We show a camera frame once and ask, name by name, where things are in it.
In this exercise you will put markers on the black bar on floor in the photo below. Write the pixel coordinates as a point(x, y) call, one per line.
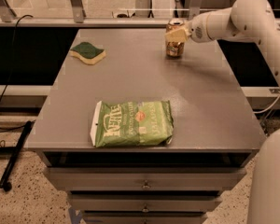
point(5, 185)

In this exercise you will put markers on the middle grey drawer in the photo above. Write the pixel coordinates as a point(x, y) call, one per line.
point(144, 202)

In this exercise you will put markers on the top grey drawer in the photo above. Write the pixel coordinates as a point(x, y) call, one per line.
point(144, 179)

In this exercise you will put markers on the grey drawer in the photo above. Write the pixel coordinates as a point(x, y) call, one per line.
point(144, 202)
point(144, 179)
point(137, 218)

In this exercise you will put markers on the metal window rail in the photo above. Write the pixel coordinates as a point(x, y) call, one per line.
point(91, 23)

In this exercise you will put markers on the bottom grey drawer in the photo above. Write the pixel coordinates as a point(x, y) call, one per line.
point(137, 218)

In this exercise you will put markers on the orange soda can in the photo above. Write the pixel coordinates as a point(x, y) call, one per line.
point(174, 49)

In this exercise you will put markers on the middle metal bracket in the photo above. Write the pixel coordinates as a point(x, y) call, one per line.
point(79, 14)

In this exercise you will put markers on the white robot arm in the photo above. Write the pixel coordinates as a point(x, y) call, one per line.
point(251, 20)

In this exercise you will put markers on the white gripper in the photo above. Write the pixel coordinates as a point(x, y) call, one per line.
point(197, 30)

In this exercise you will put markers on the green and yellow sponge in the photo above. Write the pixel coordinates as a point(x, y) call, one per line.
point(87, 53)

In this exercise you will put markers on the green Kettle chips bag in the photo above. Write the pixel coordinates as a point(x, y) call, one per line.
point(132, 124)

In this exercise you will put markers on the grey drawer cabinet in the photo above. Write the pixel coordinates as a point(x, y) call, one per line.
point(214, 125)

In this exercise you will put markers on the left metal bracket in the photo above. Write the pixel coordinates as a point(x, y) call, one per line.
point(7, 14)

